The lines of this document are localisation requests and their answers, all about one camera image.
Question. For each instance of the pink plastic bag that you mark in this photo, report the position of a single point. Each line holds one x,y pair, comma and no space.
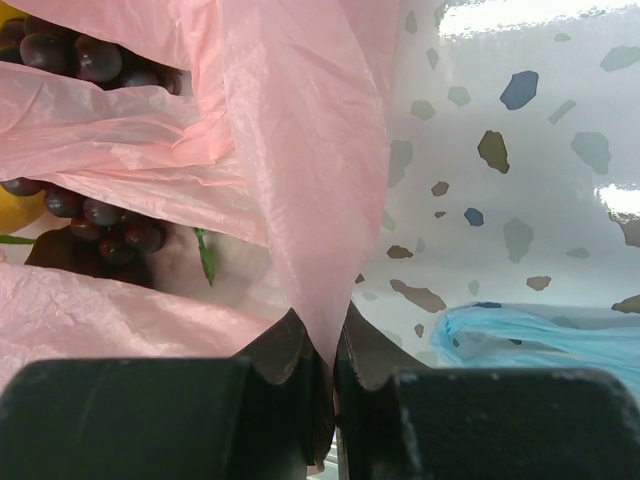
281,142

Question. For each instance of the dark purple grape bunch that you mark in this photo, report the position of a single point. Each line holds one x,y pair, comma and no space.
117,235

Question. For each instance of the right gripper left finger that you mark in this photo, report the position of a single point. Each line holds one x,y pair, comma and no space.
263,413

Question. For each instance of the yellow fruit in bag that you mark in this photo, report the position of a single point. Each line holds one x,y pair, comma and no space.
18,212

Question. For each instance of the blue plastic bag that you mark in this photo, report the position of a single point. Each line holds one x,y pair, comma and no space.
481,336

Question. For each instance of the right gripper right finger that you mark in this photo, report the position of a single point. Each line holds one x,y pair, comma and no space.
398,419

